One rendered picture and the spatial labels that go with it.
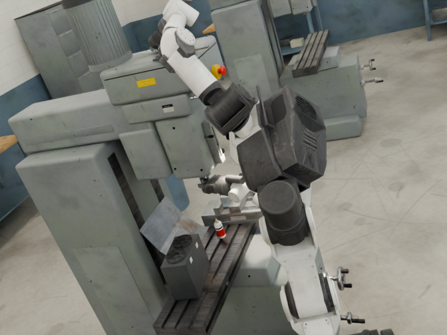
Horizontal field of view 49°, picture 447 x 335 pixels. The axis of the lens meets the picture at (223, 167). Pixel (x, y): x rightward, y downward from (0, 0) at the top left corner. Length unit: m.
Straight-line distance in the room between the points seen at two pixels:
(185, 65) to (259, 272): 1.11
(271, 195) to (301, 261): 0.35
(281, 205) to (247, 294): 1.12
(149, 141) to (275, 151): 0.75
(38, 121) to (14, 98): 4.77
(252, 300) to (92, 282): 0.89
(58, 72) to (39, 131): 4.82
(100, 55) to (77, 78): 5.06
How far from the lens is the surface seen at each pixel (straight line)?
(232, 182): 2.20
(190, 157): 2.20
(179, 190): 4.74
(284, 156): 1.63
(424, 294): 3.31
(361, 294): 3.36
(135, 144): 2.27
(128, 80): 2.13
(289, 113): 1.67
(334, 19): 8.67
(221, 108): 1.67
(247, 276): 2.42
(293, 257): 1.73
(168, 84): 2.04
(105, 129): 2.33
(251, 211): 2.49
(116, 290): 2.79
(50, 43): 7.26
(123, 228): 2.45
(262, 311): 2.58
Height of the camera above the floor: 2.28
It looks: 25 degrees down
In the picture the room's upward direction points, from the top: 19 degrees counter-clockwise
